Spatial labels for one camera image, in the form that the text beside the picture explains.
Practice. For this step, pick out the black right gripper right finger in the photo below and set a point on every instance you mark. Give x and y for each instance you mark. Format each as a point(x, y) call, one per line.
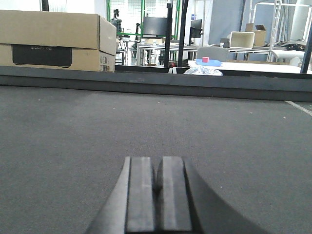
point(188, 205)

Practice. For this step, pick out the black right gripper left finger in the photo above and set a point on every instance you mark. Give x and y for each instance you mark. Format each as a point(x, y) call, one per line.
point(130, 208)

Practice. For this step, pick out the white open bin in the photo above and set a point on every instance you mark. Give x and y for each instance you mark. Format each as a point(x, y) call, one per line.
point(241, 39)

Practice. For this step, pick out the clear plastic bag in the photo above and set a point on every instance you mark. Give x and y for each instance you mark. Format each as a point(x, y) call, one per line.
point(201, 70)

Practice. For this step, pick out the blue tray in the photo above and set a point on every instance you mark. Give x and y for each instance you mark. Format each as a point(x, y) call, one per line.
point(211, 62)

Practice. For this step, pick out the pink cube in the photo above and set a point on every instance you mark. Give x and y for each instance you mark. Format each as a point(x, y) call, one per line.
point(205, 59)

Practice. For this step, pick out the black monitor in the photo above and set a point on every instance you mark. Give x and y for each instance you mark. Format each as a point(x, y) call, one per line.
point(154, 26)

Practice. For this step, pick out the small cardboard box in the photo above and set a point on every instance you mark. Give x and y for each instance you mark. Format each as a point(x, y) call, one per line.
point(259, 33)

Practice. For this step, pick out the large cardboard box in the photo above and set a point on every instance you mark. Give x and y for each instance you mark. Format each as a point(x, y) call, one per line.
point(57, 40)

